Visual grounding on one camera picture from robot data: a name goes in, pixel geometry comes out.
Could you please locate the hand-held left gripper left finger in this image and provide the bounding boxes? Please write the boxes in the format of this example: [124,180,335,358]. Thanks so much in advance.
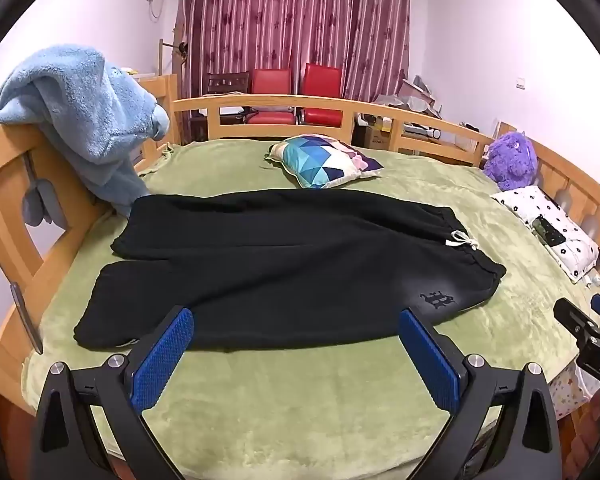
[30,305,196,480]

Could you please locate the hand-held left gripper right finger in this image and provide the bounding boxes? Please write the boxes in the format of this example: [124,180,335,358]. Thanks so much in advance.
[399,307,563,480]

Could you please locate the black pants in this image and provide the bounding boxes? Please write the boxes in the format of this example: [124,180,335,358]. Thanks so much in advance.
[73,189,507,352]

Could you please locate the star print bed sheet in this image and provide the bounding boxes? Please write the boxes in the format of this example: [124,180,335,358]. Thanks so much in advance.
[549,364,592,420]

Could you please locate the white floral pillow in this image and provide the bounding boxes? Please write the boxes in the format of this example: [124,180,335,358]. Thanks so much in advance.
[490,185,600,283]

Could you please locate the black phone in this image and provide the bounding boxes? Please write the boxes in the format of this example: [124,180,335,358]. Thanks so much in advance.
[531,216,567,247]

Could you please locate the green plush blanket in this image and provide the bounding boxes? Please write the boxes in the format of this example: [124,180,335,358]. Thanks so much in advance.
[22,139,600,480]

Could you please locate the purple plush toy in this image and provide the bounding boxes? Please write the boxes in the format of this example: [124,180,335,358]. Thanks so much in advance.
[481,131,538,192]

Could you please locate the grey fabric item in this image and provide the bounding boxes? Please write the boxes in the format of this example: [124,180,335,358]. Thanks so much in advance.
[22,180,67,226]

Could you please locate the geometric print pillow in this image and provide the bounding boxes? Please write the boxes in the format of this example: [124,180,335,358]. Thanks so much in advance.
[265,134,385,190]

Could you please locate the cardboard box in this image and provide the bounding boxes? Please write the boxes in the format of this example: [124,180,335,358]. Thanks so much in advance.
[364,116,395,150]

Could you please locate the light blue fleece robe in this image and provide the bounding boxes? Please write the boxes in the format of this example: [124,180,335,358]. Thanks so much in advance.
[0,46,172,217]

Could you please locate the pile of white bags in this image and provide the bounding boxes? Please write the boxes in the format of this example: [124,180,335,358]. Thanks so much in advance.
[372,75,443,120]

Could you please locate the dark wooden chair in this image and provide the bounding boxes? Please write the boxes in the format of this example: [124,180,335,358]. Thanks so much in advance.
[206,71,251,126]

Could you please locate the red chair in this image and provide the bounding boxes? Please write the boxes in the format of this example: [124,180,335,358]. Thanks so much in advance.
[244,67,298,126]
[300,62,343,128]

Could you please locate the wooden coat stand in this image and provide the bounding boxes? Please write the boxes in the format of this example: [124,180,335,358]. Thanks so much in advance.
[159,37,188,78]

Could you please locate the maroon striped curtain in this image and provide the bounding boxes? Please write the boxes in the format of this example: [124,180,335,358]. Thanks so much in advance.
[174,0,412,106]

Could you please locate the wooden bed frame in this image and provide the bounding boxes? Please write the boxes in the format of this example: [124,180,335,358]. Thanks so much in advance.
[0,74,600,426]

